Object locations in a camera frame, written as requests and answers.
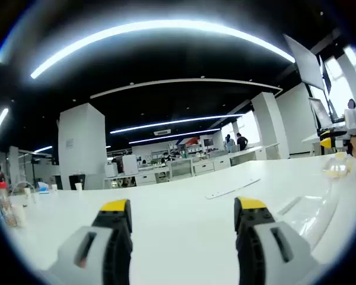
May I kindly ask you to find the large hanging monitor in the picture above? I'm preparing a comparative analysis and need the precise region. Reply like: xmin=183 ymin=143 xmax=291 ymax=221
xmin=283 ymin=34 xmax=326 ymax=91

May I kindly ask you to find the white square pillar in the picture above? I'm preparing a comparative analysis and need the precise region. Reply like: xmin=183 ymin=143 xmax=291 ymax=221
xmin=250 ymin=91 xmax=290 ymax=160
xmin=58 ymin=103 xmax=107 ymax=191

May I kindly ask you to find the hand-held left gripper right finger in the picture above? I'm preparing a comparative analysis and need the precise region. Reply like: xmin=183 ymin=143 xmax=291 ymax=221
xmin=233 ymin=195 xmax=320 ymax=285

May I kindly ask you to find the black bin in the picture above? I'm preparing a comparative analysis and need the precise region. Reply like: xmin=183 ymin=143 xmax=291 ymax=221
xmin=68 ymin=174 xmax=87 ymax=191

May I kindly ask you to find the white side desk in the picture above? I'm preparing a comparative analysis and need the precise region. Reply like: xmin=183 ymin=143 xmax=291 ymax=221
xmin=301 ymin=126 xmax=348 ymax=157

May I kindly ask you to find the desk monitor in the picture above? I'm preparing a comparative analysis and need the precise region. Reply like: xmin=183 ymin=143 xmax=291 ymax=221
xmin=309 ymin=99 xmax=335 ymax=128

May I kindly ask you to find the clear plastic storage box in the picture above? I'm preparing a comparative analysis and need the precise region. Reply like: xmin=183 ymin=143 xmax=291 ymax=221
xmin=277 ymin=153 xmax=356 ymax=265

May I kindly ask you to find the large white box appliance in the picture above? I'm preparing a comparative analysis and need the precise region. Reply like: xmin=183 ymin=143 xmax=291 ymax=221
xmin=122 ymin=156 xmax=138 ymax=176

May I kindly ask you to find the white curved ceiling trim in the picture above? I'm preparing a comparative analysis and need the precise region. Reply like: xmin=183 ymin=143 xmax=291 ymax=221
xmin=90 ymin=78 xmax=283 ymax=99

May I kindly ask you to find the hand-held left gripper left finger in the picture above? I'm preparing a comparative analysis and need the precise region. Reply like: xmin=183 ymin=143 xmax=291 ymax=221
xmin=46 ymin=199 xmax=134 ymax=285

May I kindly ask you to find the row of white cabinets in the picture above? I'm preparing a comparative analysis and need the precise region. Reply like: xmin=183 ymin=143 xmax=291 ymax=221
xmin=103 ymin=147 xmax=268 ymax=188

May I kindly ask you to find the white table slot strip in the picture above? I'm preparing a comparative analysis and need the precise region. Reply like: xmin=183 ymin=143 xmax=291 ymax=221
xmin=204 ymin=178 xmax=261 ymax=200

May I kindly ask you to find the red-capped clear bottle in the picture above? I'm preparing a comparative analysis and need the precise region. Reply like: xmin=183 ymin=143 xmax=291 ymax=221
xmin=0 ymin=180 xmax=15 ymax=229

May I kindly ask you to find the small white box appliance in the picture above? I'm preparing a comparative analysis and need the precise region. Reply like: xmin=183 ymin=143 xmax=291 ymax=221
xmin=104 ymin=163 xmax=118 ymax=179

